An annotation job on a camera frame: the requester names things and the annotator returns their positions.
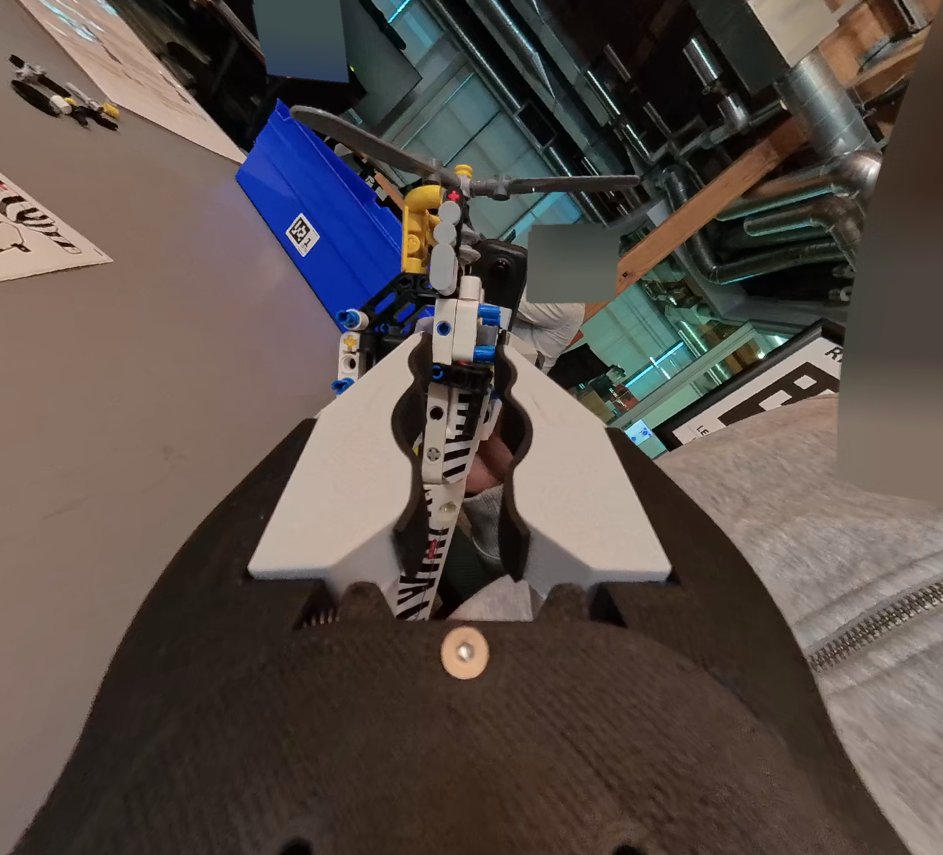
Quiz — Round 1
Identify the printed white paper sheet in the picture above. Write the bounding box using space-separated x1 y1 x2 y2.
0 0 248 167

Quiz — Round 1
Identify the black monitor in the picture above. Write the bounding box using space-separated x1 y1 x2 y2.
324 0 424 126

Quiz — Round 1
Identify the black office chair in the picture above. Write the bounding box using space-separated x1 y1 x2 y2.
549 342 627 392

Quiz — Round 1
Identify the zebra striped sticker sheet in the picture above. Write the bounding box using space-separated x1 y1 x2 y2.
0 171 113 283

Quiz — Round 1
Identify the black framed sign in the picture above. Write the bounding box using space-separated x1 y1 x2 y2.
652 320 848 454

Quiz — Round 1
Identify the grey zip hoodie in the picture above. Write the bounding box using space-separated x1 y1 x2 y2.
656 391 943 855

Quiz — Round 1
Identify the person's right hand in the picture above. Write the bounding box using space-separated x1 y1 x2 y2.
471 436 517 495

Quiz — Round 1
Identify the blue plastic bin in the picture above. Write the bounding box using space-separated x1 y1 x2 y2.
236 98 410 325

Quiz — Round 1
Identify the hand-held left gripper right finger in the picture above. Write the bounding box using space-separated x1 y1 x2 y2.
482 342 673 601

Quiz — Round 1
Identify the person's right forearm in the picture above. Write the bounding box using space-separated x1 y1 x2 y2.
463 485 509 565

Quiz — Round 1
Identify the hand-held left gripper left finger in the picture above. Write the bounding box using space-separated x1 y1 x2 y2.
249 335 443 601

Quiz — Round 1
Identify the lego helicopter model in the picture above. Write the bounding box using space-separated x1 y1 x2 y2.
289 105 642 622

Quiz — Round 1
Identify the pile of black yellow lego pieces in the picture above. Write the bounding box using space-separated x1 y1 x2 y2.
9 53 120 132

